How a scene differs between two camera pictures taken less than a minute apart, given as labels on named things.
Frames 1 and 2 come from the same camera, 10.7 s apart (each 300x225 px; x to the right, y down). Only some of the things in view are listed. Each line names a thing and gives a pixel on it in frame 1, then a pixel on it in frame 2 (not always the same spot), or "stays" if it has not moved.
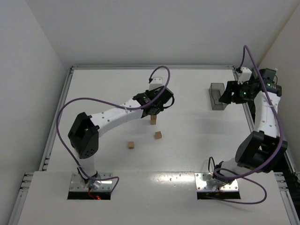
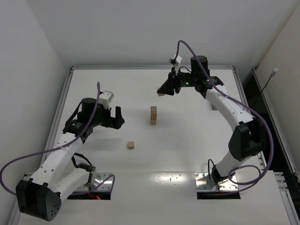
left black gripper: (152, 110) to (112, 117)
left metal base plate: (78, 184) stays
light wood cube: (131, 145) stays
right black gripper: (231, 91) to (176, 82)
